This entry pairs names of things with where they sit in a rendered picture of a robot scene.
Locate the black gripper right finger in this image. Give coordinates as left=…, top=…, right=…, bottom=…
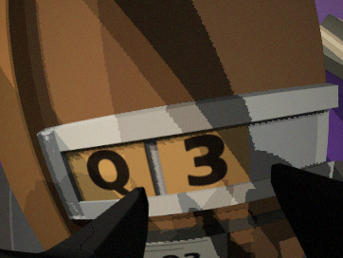
left=271, top=163, right=343, bottom=258

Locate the grey paper ticket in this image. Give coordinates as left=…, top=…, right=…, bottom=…
left=144, top=232, right=228, bottom=258

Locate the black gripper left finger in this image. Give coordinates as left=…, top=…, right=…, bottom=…
left=0, top=187, right=149, bottom=258

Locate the tan tile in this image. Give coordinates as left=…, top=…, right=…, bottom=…
left=156, top=122, right=251, bottom=194
left=65, top=139, right=157, bottom=201

